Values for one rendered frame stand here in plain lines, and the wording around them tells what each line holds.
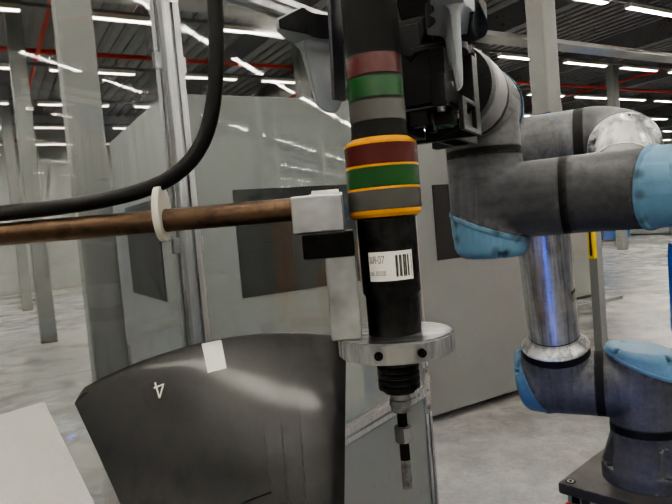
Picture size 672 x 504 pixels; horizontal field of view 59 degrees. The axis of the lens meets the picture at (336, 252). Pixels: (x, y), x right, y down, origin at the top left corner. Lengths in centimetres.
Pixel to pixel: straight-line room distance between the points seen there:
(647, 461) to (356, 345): 85
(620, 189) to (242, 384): 37
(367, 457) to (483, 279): 316
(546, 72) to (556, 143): 638
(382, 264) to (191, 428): 22
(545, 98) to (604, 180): 671
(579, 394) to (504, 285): 374
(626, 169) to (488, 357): 423
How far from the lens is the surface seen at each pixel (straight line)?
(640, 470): 114
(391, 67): 35
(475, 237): 59
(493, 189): 59
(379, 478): 172
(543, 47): 738
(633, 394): 111
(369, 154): 34
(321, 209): 34
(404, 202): 34
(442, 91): 42
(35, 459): 67
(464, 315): 455
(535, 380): 112
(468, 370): 464
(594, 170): 58
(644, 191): 58
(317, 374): 50
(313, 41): 40
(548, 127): 96
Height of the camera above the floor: 153
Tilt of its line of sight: 3 degrees down
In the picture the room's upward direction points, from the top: 5 degrees counter-clockwise
